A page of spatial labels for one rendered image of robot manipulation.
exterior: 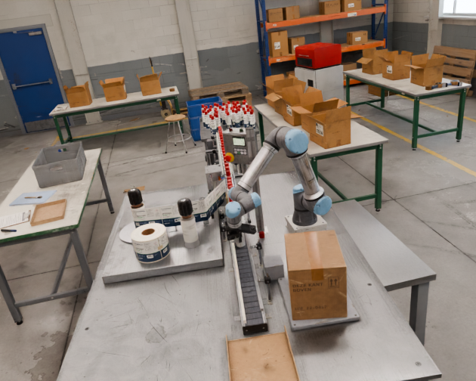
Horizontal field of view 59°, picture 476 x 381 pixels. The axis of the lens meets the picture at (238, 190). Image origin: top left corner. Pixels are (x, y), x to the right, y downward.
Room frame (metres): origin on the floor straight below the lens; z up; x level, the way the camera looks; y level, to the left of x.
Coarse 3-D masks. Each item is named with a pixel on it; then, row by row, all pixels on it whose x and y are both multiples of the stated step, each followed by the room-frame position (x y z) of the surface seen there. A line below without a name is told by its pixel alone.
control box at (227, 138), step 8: (232, 128) 2.42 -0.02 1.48; (224, 136) 2.34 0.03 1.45; (240, 136) 2.28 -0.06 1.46; (224, 144) 2.35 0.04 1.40; (232, 144) 2.32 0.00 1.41; (232, 152) 2.32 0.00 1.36; (248, 152) 2.27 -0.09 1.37; (256, 152) 2.33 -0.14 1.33; (232, 160) 2.33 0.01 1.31; (240, 160) 2.30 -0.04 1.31; (248, 160) 2.27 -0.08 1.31
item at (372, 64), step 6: (366, 48) 7.14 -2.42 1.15; (372, 48) 7.16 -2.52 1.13; (366, 54) 7.13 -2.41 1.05; (372, 54) 7.16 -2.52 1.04; (378, 54) 6.80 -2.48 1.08; (360, 60) 7.01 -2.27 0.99; (366, 60) 6.87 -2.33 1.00; (372, 60) 6.80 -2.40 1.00; (378, 60) 6.81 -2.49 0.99; (366, 66) 6.97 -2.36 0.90; (372, 66) 6.79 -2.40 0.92; (378, 66) 6.81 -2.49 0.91; (366, 72) 6.97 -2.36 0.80; (372, 72) 6.79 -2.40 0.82; (378, 72) 6.81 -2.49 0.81
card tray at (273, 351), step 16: (256, 336) 1.39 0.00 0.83; (272, 336) 1.38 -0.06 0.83; (288, 336) 1.33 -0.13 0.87; (240, 352) 1.31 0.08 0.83; (256, 352) 1.30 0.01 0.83; (272, 352) 1.29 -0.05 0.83; (288, 352) 1.28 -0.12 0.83; (240, 368) 1.23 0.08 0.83; (256, 368) 1.22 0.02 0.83; (272, 368) 1.21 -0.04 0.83; (288, 368) 1.20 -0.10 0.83
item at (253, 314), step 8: (240, 248) 2.04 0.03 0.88; (240, 256) 1.95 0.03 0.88; (248, 256) 1.94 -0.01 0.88; (240, 264) 1.88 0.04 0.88; (248, 264) 1.87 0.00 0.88; (240, 272) 1.81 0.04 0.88; (248, 272) 1.80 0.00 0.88; (240, 280) 1.74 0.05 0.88; (248, 280) 1.73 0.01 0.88; (248, 288) 1.67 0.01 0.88; (248, 296) 1.61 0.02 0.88; (256, 296) 1.60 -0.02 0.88; (248, 304) 1.55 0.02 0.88; (256, 304) 1.54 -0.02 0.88; (248, 312) 1.50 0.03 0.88; (256, 312) 1.49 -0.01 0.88; (248, 320) 1.45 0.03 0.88; (256, 320) 1.44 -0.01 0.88
